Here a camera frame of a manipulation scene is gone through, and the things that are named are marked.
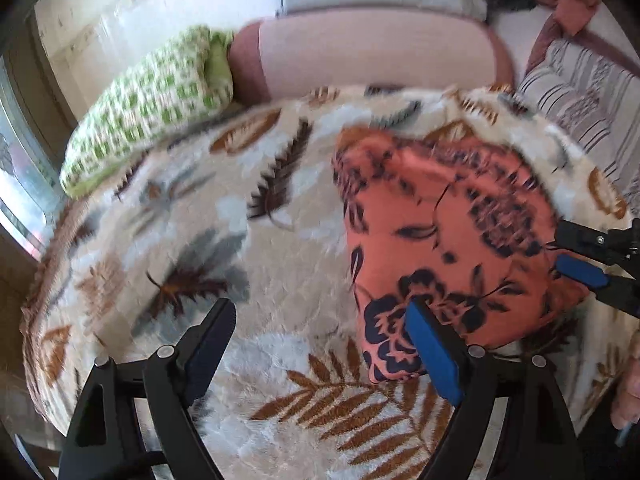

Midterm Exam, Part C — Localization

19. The cream leaf-print fleece blanket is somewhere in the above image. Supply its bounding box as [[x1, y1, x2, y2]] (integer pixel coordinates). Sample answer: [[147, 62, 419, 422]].
[[23, 87, 638, 479]]

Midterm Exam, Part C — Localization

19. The orange black floral garment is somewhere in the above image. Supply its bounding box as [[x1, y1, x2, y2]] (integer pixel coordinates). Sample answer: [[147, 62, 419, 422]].
[[332, 127, 588, 382]]

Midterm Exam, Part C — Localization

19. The window with frame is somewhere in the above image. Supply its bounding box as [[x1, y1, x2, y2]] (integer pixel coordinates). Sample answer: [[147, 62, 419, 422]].
[[1, 63, 66, 260]]

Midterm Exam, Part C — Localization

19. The person's right hand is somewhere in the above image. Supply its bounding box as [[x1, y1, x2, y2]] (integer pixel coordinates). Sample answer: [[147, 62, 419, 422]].
[[611, 333, 640, 430]]

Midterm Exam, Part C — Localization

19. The green white patterned pillow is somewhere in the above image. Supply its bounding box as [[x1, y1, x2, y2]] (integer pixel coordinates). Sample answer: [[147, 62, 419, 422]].
[[60, 25, 234, 198]]

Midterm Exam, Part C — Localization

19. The striped grey white pillow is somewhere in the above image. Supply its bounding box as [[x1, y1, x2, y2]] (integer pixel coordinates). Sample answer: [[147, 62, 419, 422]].
[[518, 39, 639, 210]]

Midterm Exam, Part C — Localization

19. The pink bolster pillow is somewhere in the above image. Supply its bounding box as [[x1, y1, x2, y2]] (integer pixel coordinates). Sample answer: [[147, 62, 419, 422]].
[[228, 6, 514, 105]]

